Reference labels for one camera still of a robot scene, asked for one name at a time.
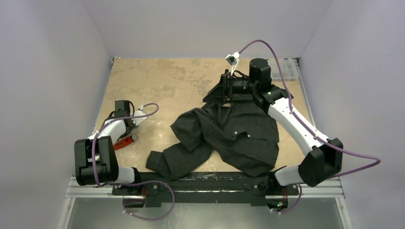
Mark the clear plastic organizer box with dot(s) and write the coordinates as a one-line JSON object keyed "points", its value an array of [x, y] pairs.
{"points": [[289, 67]]}

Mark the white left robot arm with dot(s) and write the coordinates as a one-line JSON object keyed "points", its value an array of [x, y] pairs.
{"points": [[95, 158]]}

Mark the red handled ratchet wrench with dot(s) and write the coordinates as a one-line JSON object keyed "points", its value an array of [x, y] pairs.
{"points": [[125, 142]]}

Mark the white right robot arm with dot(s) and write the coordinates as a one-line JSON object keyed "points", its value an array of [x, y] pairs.
{"points": [[323, 158]]}

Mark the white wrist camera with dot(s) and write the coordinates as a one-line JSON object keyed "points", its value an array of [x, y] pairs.
{"points": [[139, 116], [233, 60]]}

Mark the dark pinstriped button shirt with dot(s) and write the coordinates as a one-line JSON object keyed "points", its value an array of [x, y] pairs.
{"points": [[242, 134]]}

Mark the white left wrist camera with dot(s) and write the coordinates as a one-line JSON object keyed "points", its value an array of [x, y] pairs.
{"points": [[139, 116]]}

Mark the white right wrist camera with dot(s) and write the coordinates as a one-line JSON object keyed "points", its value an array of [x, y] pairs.
{"points": [[233, 60]]}

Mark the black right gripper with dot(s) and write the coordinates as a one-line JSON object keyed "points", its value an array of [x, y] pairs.
{"points": [[226, 87]]}

